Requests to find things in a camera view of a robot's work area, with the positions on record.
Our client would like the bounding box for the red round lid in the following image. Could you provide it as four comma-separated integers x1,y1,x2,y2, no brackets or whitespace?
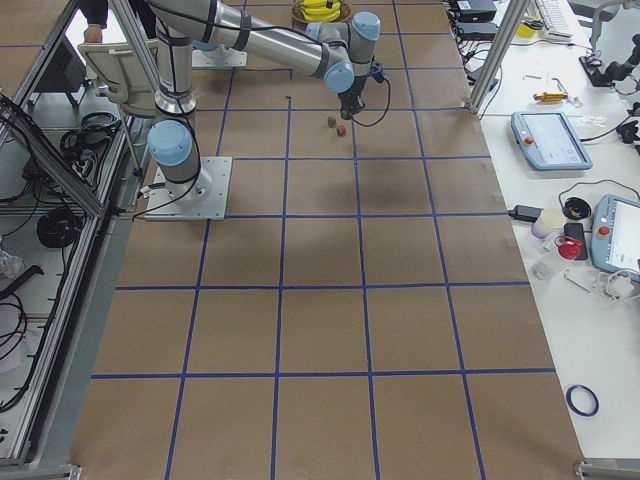
555,236,583,260

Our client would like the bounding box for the upper teach pendant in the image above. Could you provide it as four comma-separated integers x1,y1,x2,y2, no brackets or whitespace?
510,111,593,171

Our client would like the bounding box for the blue tape roll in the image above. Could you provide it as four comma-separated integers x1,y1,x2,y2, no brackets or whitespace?
565,384,600,418

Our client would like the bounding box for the yellow banana bunch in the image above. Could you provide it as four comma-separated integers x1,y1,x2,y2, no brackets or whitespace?
293,0,352,22

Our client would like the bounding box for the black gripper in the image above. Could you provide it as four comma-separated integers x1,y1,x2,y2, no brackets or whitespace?
338,90,364,119

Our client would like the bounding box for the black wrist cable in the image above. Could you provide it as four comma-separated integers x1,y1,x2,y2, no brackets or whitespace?
352,72,392,127

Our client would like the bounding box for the gold metal tool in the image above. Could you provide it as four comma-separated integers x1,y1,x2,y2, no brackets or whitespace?
533,92,568,103

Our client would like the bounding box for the person in black jacket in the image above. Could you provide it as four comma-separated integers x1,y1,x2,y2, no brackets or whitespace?
78,0,157,43

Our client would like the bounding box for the black power adapter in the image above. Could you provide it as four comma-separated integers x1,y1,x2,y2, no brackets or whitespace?
508,205,542,223

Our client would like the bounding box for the teach pendant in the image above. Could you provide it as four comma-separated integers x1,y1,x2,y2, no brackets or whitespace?
590,194,639,282
510,111,593,171

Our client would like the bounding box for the aluminium frame post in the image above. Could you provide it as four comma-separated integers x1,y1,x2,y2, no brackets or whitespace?
468,0,530,114

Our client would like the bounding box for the lower teach pendant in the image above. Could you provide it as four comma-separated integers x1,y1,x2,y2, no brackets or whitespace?
590,194,639,282

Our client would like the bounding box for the white cup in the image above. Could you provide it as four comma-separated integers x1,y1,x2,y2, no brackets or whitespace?
530,208,566,240

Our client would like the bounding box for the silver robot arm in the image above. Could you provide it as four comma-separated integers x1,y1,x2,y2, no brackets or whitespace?
148,1,385,205

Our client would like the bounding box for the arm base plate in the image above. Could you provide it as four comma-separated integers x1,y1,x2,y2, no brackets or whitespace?
192,45,248,70
143,156,233,221

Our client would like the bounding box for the white office chair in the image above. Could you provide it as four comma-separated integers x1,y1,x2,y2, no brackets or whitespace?
78,43,156,118

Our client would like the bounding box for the woven wicker basket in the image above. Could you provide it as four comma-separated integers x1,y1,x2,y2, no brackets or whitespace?
291,2,354,24

